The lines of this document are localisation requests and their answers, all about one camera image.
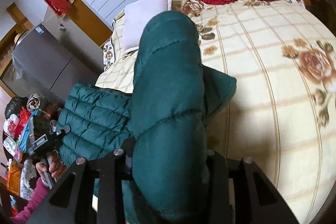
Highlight white square pillow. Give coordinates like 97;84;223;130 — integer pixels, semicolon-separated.
122;0;172;54

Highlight person's left hand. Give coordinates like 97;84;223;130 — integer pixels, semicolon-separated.
35;151;67;180

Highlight green quilted puffer jacket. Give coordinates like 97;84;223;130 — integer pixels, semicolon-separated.
58;11;236;223

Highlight cluttered pile of items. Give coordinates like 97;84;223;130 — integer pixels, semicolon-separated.
3;93;63;201

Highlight pink sleeve forearm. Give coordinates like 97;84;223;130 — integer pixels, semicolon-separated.
10;178;50;224

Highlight floral checked bed sheet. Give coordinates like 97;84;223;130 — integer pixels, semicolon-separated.
94;0;336;224

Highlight grey refrigerator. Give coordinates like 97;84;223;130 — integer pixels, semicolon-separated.
2;9;104;103

